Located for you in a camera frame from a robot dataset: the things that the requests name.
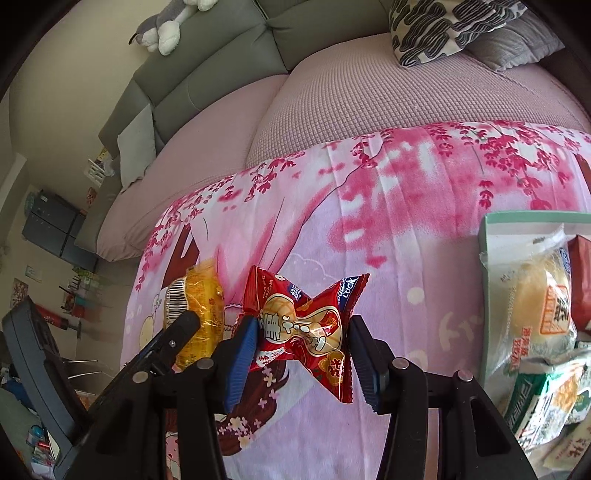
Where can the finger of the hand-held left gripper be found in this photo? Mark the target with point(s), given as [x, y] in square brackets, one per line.
[180, 330]

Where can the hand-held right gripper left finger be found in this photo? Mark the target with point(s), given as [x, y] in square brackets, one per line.
[240, 364]

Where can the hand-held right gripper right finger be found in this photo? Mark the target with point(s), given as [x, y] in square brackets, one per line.
[364, 369]

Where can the orange clear snack packet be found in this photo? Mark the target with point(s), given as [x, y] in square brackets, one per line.
[203, 300]

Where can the red twisted snack packet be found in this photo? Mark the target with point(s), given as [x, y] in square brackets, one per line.
[300, 323]

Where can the green white cracker packet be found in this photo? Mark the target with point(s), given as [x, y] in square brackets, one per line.
[540, 397]

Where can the clear bread packet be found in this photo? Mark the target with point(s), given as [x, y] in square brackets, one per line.
[531, 300]

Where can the teal cardboard box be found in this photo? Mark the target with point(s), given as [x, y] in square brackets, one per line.
[496, 235]

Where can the red boxy snack packet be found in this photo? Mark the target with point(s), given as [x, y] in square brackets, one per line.
[581, 277]

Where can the printed cartoon blanket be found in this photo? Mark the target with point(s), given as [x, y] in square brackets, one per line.
[415, 230]

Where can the dark blue plastic panel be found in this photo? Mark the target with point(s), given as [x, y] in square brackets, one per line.
[32, 360]

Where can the dark blue cabinet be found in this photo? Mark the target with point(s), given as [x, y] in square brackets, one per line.
[51, 226]

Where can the small white rack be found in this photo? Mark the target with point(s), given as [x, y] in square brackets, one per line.
[99, 164]

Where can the pale green cushion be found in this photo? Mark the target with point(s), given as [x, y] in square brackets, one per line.
[136, 147]

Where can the pink sofa cover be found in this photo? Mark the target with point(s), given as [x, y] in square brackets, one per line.
[346, 101]

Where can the grey sofa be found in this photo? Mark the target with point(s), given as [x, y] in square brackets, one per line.
[207, 60]

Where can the grey white plush toy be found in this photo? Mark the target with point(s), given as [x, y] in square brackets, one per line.
[166, 32]

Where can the black white patterned cushion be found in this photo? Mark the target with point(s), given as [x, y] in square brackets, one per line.
[429, 27]

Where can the grey cushion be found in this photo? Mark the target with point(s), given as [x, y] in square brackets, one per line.
[517, 46]

